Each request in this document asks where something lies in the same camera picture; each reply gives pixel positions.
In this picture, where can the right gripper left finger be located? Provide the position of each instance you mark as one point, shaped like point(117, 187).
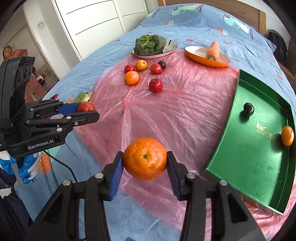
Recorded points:
point(59, 218)

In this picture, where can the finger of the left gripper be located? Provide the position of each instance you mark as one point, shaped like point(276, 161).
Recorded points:
point(40, 121)
point(50, 107)

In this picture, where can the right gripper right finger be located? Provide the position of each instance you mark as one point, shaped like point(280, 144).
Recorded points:
point(231, 220)

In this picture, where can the orange mandarin front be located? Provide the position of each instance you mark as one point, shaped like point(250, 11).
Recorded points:
point(131, 78)

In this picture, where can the large orange mandarin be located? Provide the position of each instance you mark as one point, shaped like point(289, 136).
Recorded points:
point(145, 159)

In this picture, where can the orange mandarin back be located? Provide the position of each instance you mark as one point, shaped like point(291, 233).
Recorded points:
point(141, 65)

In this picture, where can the small orange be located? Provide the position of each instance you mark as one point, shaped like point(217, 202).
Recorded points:
point(287, 136)

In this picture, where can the dark plum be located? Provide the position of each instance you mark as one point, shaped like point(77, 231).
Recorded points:
point(162, 64)
point(248, 109)

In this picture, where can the blue gloved left hand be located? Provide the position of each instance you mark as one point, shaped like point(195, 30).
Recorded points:
point(28, 170)

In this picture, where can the person in pink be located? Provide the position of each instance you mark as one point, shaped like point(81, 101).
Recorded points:
point(33, 88)

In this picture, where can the small green vegetable piece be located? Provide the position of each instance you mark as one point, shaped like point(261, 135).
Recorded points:
point(82, 97)

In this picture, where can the green metal tray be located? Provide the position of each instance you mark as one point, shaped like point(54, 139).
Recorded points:
point(249, 153)

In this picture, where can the white wardrobe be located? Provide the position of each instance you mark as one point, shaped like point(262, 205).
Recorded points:
point(90, 25)

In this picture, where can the green bok choy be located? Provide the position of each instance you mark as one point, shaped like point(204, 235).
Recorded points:
point(148, 45)

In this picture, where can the orange oval dish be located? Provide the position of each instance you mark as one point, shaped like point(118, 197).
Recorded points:
point(198, 54)

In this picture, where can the orange carrot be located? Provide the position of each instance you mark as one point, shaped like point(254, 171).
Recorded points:
point(213, 52)

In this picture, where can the wooden nightstand drawers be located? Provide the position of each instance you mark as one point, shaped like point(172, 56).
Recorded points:
point(289, 68)

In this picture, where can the black backpack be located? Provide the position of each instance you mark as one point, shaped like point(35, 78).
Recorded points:
point(280, 52)

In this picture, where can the blue patterned bedsheet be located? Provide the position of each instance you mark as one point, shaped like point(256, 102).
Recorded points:
point(185, 25)

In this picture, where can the wooden headboard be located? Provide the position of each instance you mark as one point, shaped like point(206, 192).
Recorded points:
point(244, 12)

